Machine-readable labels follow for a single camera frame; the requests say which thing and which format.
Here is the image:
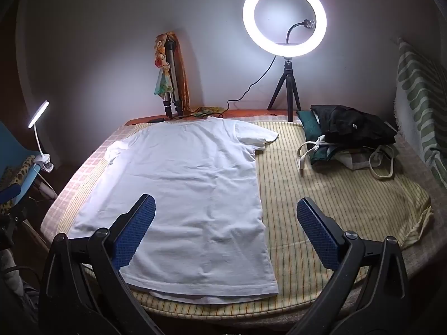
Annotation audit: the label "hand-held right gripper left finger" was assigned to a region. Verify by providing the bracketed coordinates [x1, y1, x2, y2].
[38, 193, 165, 335]

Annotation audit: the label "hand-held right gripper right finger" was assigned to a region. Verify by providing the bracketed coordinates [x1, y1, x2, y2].
[286, 197, 418, 335]

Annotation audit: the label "white t-shirt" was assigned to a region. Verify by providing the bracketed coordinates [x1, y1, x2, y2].
[66, 116, 280, 301]

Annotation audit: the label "black folded clothes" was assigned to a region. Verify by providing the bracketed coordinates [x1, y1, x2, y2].
[310, 105, 397, 145]

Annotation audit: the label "yellow striped bed sheet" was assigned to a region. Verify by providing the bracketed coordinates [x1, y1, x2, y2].
[58, 118, 434, 316]

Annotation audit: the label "pink checked blanket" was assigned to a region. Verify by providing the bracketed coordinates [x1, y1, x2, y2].
[40, 120, 147, 231]

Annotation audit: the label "dark green cloth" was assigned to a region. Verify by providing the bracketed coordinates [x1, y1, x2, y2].
[297, 111, 336, 164]

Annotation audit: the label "leopard print cloth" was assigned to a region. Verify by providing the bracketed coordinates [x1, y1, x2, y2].
[0, 155, 35, 217]

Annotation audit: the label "colourful patterned scarf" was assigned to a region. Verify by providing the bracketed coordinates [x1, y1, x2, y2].
[154, 33, 175, 98]

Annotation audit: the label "blue chair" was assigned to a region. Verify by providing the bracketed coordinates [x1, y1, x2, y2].
[0, 120, 42, 206]

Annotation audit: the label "white clip lamp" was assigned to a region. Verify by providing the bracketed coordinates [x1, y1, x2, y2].
[27, 100, 54, 173]

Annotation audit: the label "folded silver tripod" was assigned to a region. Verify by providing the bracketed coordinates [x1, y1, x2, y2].
[162, 37, 184, 117]

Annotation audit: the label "orange cloth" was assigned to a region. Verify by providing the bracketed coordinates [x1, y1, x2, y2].
[168, 32, 224, 117]

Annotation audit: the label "small black tripod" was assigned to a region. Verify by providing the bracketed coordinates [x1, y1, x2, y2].
[267, 57, 303, 123]

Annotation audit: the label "green patterned white cloth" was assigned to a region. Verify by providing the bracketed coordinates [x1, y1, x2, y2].
[394, 38, 447, 189]

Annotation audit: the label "black gooseneck phone holder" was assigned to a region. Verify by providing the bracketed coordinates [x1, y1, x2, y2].
[286, 18, 317, 44]

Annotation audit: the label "wooden bed frame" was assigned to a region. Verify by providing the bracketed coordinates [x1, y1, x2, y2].
[124, 108, 297, 126]

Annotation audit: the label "black power cable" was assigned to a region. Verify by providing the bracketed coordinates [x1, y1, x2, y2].
[201, 58, 278, 119]

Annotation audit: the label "white ring light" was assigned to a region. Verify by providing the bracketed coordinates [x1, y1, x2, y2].
[242, 0, 328, 57]

